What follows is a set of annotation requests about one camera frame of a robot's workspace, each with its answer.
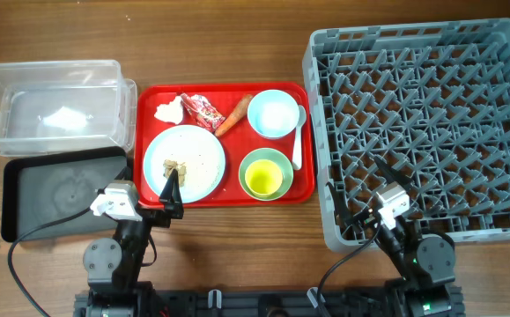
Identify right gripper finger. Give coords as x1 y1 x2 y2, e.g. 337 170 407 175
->
327 182 353 228
373 156 412 190

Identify white plastic spoon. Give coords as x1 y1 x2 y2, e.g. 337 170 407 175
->
292 105 307 170

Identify yellow cup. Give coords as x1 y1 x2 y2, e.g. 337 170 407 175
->
245 159 284 198

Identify white tissue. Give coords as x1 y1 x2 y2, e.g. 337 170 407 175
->
154 96 184 125

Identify red snack wrapper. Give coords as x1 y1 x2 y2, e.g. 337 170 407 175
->
180 93 225 133

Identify green bowl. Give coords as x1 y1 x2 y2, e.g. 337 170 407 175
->
239 148 293 202

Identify orange carrot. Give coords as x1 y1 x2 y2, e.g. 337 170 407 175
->
214 94 254 137

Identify light blue bowl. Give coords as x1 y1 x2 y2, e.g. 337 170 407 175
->
247 89 299 139

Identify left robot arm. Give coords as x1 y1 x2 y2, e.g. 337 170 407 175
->
73 169 183 317

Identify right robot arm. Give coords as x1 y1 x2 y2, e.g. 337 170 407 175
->
315 156 465 316

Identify grey dishwasher rack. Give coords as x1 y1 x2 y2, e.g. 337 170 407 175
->
302 18 510 253

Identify brown food scraps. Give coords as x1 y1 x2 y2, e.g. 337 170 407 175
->
163 159 187 188

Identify light blue plate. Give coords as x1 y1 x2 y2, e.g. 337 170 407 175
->
142 125 226 203

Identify red serving tray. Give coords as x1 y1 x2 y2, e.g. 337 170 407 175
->
133 82 315 208

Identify black tray bin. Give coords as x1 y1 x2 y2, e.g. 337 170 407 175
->
1 147 131 242

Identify clear plastic bin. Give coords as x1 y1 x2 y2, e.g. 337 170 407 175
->
0 60 137 157

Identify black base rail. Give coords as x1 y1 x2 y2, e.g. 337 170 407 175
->
72 285 465 317

